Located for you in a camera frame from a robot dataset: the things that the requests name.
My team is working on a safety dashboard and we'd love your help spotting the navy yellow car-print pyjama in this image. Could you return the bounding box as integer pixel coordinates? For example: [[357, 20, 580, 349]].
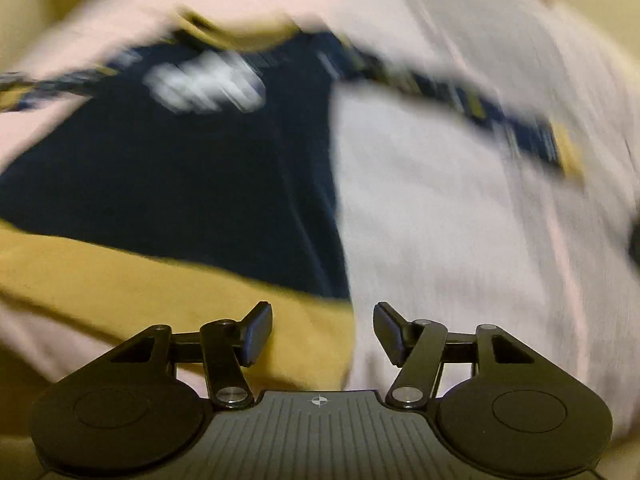
[[0, 5, 586, 386]]

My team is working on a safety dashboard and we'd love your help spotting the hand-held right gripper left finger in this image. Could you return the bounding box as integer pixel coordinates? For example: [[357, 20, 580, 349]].
[[75, 301, 274, 408]]

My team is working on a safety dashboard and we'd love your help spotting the pink bed sheet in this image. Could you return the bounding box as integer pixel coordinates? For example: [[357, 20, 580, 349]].
[[0, 0, 640, 461]]

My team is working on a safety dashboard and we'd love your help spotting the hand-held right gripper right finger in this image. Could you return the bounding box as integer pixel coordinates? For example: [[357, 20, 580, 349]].
[[374, 301, 571, 408]]

